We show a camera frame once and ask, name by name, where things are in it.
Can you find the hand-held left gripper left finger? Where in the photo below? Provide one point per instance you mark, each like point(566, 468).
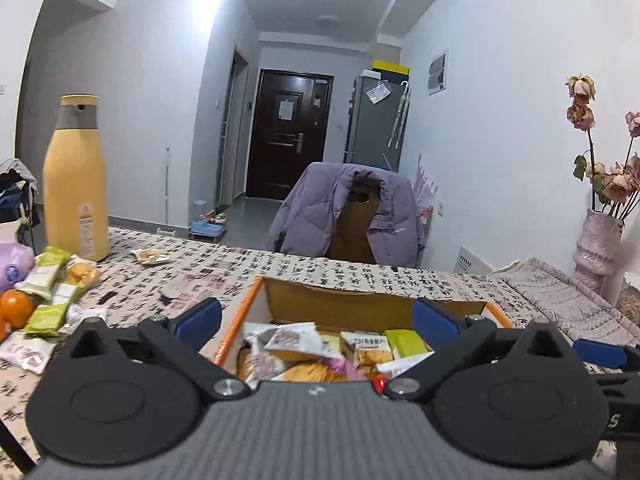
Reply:
point(200, 317)

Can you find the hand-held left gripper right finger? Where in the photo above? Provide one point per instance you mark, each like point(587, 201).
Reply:
point(435, 320)

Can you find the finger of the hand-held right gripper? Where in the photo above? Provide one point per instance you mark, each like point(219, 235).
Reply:
point(600, 354)
point(622, 382)

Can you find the orange cardboard box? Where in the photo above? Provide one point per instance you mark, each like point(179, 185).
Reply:
point(340, 305)

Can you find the plain green snack packet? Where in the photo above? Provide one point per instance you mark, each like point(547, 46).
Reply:
point(406, 344)

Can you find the glass jar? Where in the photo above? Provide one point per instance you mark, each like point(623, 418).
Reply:
point(631, 295)

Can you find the pink patterned cloth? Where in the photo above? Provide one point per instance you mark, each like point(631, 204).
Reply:
point(560, 295)

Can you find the white-label cracker packet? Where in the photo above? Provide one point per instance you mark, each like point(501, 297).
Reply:
point(370, 350)

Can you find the small gold biscuit packet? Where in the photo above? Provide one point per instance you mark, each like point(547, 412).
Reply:
point(150, 256)

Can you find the small red snack packet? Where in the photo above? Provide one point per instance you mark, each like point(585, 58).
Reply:
point(379, 385)

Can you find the blue pet water feeder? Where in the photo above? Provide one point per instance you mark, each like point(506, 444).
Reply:
point(207, 222)

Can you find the pink textured vase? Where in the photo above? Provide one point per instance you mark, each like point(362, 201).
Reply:
point(597, 250)

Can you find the small silver snack packet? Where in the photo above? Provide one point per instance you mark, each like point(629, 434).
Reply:
point(87, 317)

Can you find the wooden chair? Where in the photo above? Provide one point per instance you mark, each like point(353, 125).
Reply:
point(357, 230)

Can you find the large clear cracker packet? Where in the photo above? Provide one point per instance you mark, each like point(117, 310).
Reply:
point(307, 372)

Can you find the round orange biscuit packet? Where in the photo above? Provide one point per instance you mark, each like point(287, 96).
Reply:
point(82, 272)

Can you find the pink striped bag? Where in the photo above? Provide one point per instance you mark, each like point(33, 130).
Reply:
point(426, 190)

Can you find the white mop stick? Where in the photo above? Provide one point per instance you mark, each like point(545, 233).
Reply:
point(167, 187)

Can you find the small green snack packet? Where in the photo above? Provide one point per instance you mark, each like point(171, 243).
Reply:
point(45, 270)
point(50, 321)

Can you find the purple puffer jacket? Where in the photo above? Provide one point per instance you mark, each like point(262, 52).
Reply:
point(310, 215)

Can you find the dried pink roses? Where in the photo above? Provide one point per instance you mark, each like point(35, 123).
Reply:
point(612, 180)

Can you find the dark brown door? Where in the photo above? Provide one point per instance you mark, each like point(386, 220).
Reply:
point(280, 160)

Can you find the yellow bottle with grey collar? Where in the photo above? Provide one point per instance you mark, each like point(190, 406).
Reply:
point(75, 185)

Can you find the orange fruit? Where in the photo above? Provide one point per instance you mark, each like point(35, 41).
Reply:
point(17, 310)
point(3, 329)

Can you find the purple plastic bag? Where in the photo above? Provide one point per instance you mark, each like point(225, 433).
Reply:
point(15, 267)

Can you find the grey refrigerator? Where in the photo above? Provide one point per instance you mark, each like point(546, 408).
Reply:
point(370, 130)

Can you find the white folded umbrella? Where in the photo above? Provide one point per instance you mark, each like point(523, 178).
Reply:
point(400, 115)

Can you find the pile of clothes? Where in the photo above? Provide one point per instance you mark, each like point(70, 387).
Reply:
point(17, 195)

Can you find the white paper notice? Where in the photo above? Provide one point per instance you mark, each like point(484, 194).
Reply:
point(285, 110)

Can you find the clear plastic bag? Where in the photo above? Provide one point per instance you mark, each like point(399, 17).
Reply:
point(378, 92)

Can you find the yellow box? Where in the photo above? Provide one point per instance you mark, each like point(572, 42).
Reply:
point(391, 66)

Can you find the white wall heater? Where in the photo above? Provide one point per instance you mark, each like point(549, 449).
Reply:
point(472, 261)

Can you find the white wall outlet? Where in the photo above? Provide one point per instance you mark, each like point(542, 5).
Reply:
point(441, 208)

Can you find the wall poster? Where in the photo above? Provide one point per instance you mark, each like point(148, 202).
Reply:
point(438, 72)

